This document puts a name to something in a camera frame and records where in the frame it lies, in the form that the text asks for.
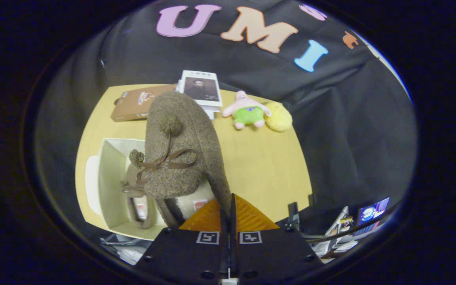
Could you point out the grey fabric storage box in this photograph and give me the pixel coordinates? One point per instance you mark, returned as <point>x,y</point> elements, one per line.
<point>113,178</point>

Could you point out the blue printed card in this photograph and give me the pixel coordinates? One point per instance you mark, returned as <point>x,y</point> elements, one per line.
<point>372,211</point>

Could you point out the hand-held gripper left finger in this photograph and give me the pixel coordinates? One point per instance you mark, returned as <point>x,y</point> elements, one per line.
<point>180,253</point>

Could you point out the white book with portrait cover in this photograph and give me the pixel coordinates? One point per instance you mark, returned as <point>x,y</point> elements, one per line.
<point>202,89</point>

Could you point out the pink and green plush toy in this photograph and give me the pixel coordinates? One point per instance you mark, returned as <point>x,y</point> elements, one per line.
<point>247,114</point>

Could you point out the yellow plush toy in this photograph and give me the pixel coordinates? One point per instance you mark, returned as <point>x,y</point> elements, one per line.
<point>278,118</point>

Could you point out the brown book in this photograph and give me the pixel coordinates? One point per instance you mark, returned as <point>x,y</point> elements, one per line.
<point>133,105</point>

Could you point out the black stand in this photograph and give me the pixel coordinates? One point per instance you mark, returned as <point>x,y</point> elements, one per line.
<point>293,215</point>

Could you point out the brown fuzzy shoe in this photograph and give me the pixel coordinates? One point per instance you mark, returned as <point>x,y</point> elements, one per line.
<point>196,118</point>
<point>133,172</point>

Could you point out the pile of printed papers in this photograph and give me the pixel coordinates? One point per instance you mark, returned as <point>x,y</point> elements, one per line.
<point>341,229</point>

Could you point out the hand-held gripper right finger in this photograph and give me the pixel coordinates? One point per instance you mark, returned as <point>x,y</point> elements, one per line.
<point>275,253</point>

